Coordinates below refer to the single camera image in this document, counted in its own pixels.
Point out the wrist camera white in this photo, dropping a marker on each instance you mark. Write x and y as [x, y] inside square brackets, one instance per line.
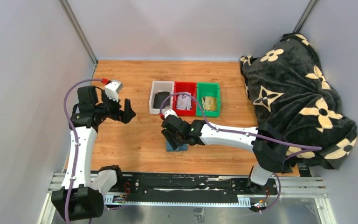
[113, 89]
[168, 113]

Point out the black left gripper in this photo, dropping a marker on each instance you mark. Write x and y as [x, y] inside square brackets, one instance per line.
[124, 116]

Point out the green plastic bin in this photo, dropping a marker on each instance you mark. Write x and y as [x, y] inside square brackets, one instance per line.
[208, 95]

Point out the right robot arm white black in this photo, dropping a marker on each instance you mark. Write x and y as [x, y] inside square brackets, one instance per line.
[264, 142]

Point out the red plastic bin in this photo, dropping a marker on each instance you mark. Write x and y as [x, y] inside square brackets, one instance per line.
[190, 87]

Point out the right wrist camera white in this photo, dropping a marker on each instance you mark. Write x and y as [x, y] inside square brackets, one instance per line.
[168, 113]

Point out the right aluminium frame post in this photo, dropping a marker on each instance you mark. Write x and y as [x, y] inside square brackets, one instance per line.
[305, 15]

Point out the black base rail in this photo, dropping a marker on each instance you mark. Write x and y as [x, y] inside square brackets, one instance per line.
[165, 189]

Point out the aluminium frame post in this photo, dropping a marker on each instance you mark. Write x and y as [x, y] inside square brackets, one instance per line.
[305, 15]
[78, 30]

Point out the left aluminium frame post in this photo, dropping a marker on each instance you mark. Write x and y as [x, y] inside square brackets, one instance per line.
[78, 30]

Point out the black floral blanket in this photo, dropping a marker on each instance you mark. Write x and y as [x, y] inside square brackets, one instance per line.
[289, 91]

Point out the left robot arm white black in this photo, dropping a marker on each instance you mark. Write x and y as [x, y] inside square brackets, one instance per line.
[80, 197]

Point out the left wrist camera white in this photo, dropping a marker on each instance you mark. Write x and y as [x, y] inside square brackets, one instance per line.
[113, 89]

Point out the white plastic bin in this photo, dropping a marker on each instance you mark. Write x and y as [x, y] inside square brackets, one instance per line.
[160, 90]

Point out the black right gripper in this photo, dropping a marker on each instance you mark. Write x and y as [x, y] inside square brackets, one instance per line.
[174, 143]

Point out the blue card holder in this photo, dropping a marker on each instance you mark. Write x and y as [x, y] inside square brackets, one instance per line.
[170, 149]

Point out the white cards stack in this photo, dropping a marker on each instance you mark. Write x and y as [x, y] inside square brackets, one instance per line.
[184, 102]

